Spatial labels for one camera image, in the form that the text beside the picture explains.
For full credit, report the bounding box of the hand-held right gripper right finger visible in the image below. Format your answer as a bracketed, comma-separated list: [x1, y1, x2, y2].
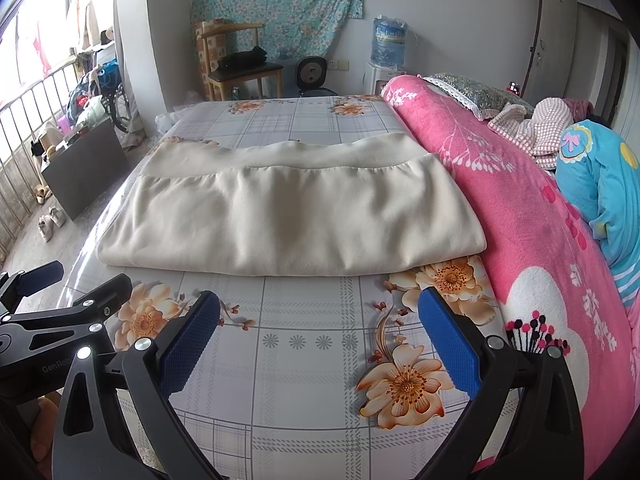
[415, 287, 586, 480]

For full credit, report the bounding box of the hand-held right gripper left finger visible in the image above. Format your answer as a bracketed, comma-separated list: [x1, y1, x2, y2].
[51, 290, 222, 480]

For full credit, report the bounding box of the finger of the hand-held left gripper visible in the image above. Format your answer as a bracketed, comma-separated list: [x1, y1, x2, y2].
[0, 260, 66, 314]
[0, 273, 135, 347]

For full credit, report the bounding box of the beige zip jacket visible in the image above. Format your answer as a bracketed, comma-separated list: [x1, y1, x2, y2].
[97, 132, 488, 278]

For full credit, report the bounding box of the pair of beige shoes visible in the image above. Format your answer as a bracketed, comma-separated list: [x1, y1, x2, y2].
[37, 207, 66, 242]

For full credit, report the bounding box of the floral checked bed sheet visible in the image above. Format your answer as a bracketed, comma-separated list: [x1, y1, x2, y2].
[55, 95, 521, 480]

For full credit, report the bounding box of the dark cabinet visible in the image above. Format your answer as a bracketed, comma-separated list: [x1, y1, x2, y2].
[41, 120, 130, 221]

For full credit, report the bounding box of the metal window railing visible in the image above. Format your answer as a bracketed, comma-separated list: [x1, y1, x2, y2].
[0, 62, 76, 261]

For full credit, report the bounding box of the pink floral blanket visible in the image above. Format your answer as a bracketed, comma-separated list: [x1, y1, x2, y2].
[380, 75, 640, 480]

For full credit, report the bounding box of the wheelchair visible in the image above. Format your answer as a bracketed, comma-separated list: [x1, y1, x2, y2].
[102, 85, 134, 134]

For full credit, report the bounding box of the white plastic bag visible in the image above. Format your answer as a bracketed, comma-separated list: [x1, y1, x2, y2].
[155, 105, 187, 132]

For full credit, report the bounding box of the blue bag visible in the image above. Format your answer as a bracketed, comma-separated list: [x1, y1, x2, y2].
[97, 60, 122, 92]

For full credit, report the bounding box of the blue cartoon blanket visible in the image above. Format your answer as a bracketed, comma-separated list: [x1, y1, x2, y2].
[555, 120, 640, 321]

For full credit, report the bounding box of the hanging pink garment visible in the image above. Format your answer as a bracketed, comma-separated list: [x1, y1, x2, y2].
[35, 25, 54, 74]

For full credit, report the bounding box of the pink checked cloth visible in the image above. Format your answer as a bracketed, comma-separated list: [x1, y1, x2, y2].
[487, 97, 573, 156]

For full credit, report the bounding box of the lace-edged grey pillow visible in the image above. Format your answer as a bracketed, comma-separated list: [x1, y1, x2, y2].
[427, 74, 536, 121]

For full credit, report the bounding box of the hanging beige coat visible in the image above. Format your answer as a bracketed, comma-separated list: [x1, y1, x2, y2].
[67, 0, 101, 51]

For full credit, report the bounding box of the wooden chair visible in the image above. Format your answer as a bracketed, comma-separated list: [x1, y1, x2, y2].
[197, 22, 283, 102]

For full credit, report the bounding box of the white water dispenser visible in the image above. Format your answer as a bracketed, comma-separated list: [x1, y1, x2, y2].
[367, 62, 408, 96]

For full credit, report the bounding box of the black bag on chair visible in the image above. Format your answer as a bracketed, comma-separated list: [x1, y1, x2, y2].
[217, 46, 269, 72]

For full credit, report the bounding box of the round black fan heater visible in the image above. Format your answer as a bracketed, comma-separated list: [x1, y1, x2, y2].
[294, 56, 341, 99]

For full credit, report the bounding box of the blue water bottle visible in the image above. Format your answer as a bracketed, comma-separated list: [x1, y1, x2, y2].
[372, 16, 409, 68]

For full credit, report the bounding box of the grey door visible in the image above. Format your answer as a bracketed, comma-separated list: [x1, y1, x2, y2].
[525, 0, 582, 102]

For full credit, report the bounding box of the teal floral wall cloth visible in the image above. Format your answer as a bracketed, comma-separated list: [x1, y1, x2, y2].
[192, 0, 365, 58]

